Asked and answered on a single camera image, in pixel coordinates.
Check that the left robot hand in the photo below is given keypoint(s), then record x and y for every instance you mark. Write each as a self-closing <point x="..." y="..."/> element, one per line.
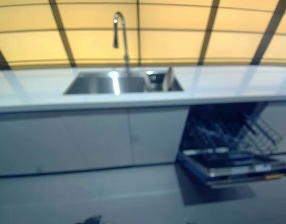
<point x="93" y="220"/>

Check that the cream ceramic plate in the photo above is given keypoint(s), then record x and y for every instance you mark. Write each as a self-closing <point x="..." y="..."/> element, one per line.
<point x="145" y="81"/>
<point x="169" y="78"/>

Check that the wide white cabinet door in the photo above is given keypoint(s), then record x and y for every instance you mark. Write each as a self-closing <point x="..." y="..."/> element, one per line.
<point x="63" y="140"/>

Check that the narrow white cabinet door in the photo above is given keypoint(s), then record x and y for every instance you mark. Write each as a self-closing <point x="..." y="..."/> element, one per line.
<point x="156" y="135"/>

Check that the stainless steel sink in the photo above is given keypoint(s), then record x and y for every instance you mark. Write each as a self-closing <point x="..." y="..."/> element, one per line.
<point x="98" y="84"/>

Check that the black dish drying rack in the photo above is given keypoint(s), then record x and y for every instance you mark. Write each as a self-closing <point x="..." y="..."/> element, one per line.
<point x="155" y="80"/>

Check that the chrome gooseneck faucet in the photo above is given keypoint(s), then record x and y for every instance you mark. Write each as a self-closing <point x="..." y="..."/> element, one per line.
<point x="126" y="42"/>

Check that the white cabinet panel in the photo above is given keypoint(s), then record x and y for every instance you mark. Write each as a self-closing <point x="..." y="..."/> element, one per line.
<point x="279" y="126"/>

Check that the dark window frame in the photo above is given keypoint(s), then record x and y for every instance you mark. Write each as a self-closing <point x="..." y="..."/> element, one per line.
<point x="63" y="35"/>

